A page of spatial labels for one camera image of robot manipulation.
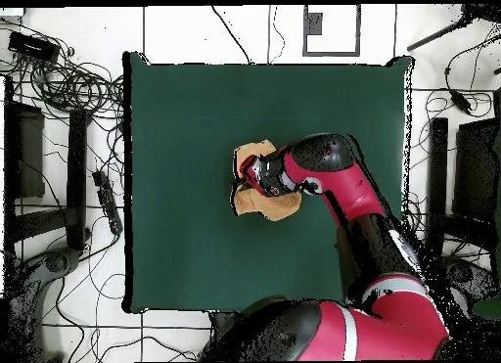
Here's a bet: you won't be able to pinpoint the thin wavy cable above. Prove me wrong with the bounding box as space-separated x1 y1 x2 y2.
271 4 286 65

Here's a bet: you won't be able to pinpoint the loose black floor cables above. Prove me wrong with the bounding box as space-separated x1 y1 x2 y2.
38 205 212 363

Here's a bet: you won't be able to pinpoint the black power strip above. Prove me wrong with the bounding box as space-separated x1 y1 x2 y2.
91 169 124 237

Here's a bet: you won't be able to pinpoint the tan terry towel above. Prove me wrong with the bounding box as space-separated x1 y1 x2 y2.
232 138 303 223

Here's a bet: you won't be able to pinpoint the thin black cable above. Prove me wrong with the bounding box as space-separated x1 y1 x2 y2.
210 4 253 66

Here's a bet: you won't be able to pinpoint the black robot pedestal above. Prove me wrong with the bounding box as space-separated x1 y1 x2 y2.
208 310 246 360

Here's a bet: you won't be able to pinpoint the grey square floor frame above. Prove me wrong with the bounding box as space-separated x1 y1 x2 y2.
301 4 362 58

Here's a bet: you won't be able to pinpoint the grey round stand base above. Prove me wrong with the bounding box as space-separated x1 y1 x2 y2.
7 246 83 329
443 253 500 303

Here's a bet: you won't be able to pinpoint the dark green table cloth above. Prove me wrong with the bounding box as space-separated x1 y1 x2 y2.
122 51 414 315

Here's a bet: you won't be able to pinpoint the black power adapter with cable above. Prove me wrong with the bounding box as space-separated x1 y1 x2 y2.
443 33 495 117

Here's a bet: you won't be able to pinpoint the black cable tangle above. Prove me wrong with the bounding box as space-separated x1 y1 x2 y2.
0 18 124 121

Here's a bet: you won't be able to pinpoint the black hub box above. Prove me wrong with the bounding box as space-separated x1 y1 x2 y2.
7 29 61 64

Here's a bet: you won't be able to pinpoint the black tripod leg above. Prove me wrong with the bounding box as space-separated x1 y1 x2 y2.
405 3 501 53

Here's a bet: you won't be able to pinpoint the dark green object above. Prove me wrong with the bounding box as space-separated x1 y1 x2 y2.
471 295 501 321

